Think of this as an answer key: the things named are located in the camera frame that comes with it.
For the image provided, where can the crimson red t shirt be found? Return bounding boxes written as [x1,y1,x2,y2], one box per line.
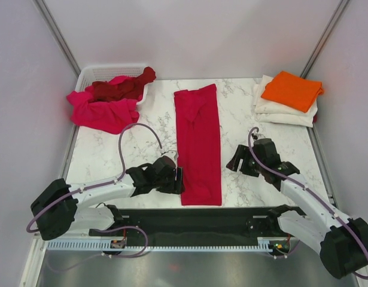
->
[174,84,222,206]

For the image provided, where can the pink magenta t shirt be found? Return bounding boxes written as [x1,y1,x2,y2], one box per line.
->
[66,86,139,135]

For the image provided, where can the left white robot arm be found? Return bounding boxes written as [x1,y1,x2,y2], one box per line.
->
[30,151,184,241]

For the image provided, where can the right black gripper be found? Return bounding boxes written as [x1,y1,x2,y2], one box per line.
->
[226,144,265,178]

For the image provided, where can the left wall aluminium rail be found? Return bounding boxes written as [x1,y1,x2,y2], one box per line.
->
[33,0,81,77]

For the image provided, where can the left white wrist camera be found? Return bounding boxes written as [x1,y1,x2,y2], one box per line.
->
[162,150,178,162]

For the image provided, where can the wall aluminium rail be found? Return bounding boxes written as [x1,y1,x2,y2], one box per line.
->
[300,0,351,79]
[33,0,81,77]

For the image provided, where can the right wall aluminium rail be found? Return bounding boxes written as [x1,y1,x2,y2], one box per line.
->
[300,0,351,79]

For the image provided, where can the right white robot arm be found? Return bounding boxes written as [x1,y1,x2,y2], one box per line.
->
[226,138,368,279]

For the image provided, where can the white slotted cable duct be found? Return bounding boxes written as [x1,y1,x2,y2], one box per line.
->
[47,237,283,252]

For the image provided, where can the white plastic laundry basket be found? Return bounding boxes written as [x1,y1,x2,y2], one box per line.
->
[74,64,151,107]

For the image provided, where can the dark red t shirt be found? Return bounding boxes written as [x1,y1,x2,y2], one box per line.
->
[86,66,156,102]

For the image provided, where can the folded white t shirt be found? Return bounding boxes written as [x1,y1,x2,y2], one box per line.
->
[251,75,318,127]

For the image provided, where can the folded orange t shirt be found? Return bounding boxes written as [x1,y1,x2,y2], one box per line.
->
[261,71,324,113]

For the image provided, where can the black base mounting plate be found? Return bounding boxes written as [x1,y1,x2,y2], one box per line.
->
[89,207,288,246]

